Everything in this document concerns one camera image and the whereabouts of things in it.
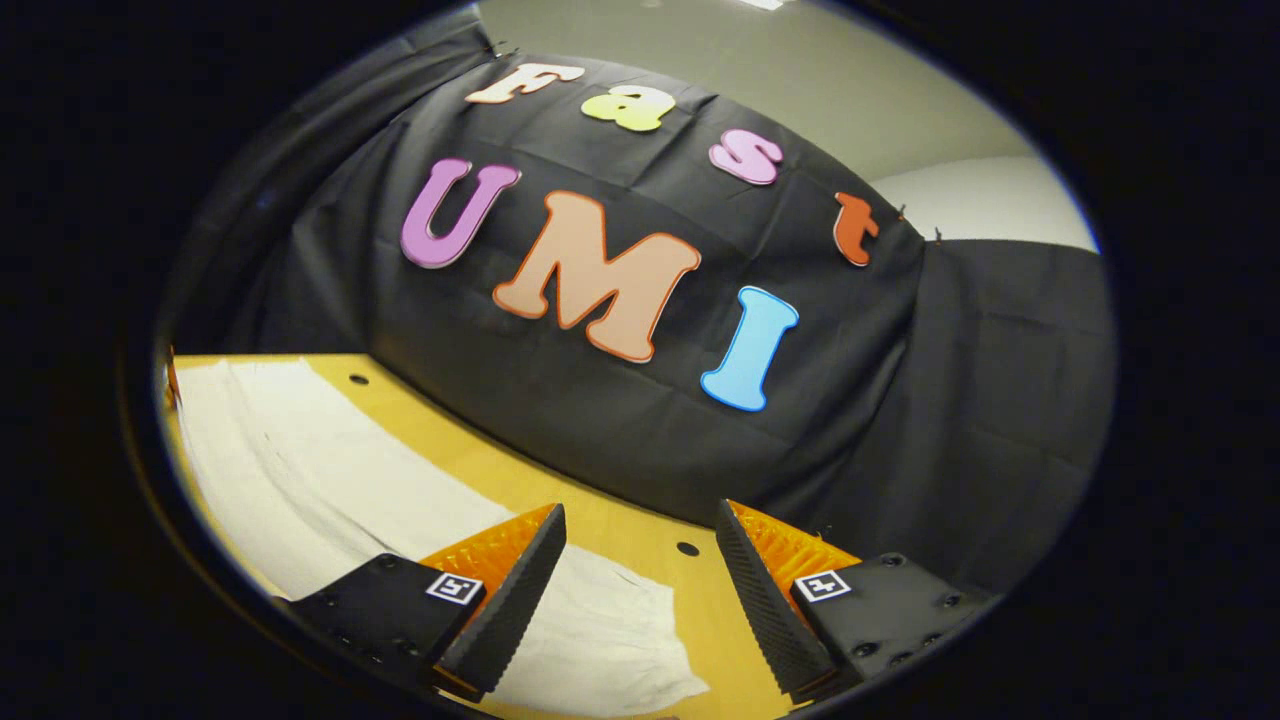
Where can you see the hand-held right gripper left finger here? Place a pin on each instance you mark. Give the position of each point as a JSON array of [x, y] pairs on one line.
[[515, 600]]

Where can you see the white jeans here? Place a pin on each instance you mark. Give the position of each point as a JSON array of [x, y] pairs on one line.
[[330, 470]]

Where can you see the black backdrop cloth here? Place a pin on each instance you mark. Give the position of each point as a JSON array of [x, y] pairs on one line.
[[600, 420]]

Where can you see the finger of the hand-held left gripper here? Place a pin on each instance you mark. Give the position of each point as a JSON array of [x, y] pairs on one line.
[[172, 378]]

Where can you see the rectangular ceiling light panel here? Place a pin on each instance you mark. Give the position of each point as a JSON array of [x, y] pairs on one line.
[[765, 3]]

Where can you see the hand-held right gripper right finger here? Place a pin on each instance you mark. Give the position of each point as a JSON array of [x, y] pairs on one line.
[[765, 610]]

